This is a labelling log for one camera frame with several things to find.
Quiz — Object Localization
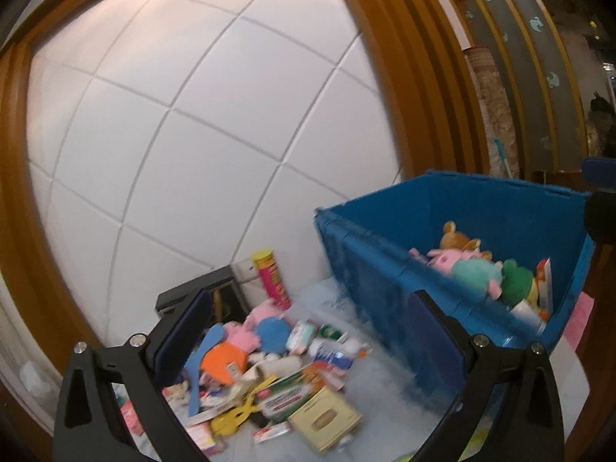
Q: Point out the pink pig plush teal dress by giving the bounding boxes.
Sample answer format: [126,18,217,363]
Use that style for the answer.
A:
[409,248,502,300]

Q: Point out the small white bear plush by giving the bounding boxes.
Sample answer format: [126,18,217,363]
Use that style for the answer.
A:
[162,380,190,405]

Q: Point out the colourful tissue pack block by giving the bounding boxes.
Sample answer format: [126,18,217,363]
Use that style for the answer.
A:
[186,421,226,456]

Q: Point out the long white medicine box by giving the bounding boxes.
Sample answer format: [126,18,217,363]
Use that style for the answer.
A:
[184,398,241,427]

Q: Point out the green frog plush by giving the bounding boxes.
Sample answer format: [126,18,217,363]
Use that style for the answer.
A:
[499,259,538,308]

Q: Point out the yellow plastic snowball clamp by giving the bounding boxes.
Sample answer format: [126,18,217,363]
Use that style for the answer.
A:
[210,374,278,437]

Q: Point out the pink pig plush orange dress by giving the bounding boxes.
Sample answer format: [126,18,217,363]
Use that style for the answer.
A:
[199,321,261,386]

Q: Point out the brown teddy bear plush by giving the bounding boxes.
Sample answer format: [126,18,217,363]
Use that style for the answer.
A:
[440,221,493,261]

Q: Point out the red white small medicine box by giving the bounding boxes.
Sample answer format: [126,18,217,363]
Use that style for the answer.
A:
[253,421,292,444]

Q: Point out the cardboard tube roll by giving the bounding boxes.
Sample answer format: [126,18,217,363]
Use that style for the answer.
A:
[242,356,304,382]

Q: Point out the green white ibuprofen box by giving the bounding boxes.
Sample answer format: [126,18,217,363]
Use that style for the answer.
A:
[255,366,325,424]

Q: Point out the blue white blister pack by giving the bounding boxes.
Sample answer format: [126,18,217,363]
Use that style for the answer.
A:
[308,338,370,372]

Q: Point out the beige flat medicine box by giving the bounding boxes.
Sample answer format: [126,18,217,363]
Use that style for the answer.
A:
[288,388,362,453]

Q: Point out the pink pig plush blue dress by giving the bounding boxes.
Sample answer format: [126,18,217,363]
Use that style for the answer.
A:
[244,300,291,355]

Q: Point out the pink yellow cylindrical can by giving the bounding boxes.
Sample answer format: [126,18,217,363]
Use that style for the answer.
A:
[251,248,291,310]

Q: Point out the teal pink small box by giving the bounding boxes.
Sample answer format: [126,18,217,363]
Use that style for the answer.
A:
[286,320,317,356]

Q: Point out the blue plastic storage crate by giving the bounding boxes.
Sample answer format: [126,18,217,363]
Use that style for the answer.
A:
[313,168,598,414]

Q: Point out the black gift bag gold handles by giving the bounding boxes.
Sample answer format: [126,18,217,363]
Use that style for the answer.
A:
[154,266,251,326]

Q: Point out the white wall socket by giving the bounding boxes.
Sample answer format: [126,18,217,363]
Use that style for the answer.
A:
[231,259,260,296]

